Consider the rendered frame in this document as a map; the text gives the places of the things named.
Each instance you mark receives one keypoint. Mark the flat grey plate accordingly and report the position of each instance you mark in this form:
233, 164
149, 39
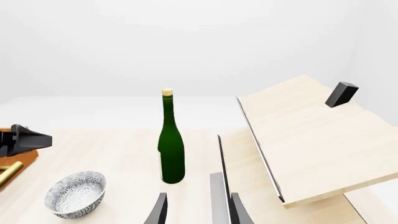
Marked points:
218, 200

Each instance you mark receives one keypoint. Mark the green wine bottle with cork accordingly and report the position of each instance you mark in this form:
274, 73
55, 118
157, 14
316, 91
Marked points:
171, 149

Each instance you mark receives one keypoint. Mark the pale wooden rack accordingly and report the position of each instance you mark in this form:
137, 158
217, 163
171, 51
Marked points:
311, 144

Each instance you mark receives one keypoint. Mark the brown wooden cabinet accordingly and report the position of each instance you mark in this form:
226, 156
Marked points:
26, 157

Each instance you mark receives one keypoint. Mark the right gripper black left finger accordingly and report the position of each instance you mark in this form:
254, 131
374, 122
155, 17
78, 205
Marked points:
158, 211

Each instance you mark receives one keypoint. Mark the small black block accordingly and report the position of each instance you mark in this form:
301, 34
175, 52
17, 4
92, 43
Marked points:
341, 94

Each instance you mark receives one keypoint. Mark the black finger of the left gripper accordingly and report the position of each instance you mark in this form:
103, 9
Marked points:
32, 140

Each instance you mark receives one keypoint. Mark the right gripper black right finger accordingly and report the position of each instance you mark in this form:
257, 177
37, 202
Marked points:
241, 213

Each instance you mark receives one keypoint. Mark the patterned black and white bowl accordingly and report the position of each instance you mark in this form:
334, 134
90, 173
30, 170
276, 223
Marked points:
76, 194

